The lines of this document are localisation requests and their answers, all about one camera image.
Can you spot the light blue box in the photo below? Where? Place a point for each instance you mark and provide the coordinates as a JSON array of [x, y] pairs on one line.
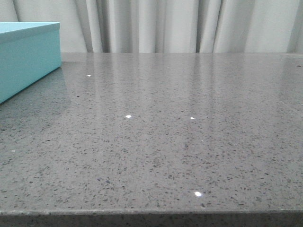
[[28, 52]]

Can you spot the white curtain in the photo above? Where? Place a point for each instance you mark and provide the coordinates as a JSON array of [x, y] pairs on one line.
[[176, 26]]

